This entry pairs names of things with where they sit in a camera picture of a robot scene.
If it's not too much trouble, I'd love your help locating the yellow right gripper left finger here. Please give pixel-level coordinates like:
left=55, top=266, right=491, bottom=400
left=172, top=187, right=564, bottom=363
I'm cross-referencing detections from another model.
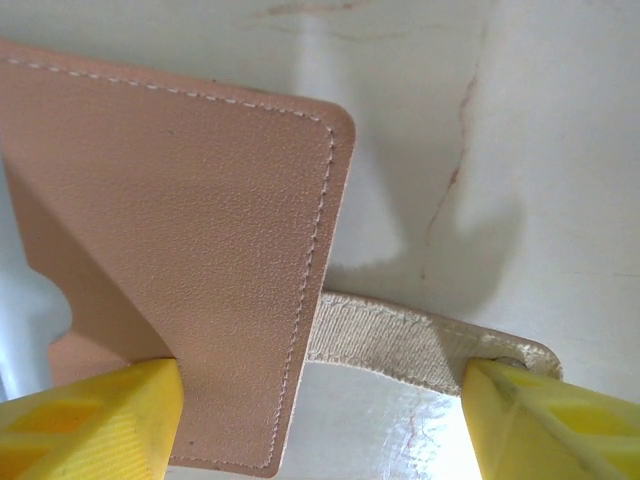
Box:
left=0, top=358, right=184, bottom=480

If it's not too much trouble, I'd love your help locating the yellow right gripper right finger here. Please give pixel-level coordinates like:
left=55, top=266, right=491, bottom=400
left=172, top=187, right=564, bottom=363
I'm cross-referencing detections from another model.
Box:
left=462, top=358, right=640, bottom=480

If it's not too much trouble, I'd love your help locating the tan leather card holder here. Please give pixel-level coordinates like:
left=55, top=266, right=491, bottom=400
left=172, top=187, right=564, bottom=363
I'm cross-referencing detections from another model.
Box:
left=0, top=38, right=564, bottom=480

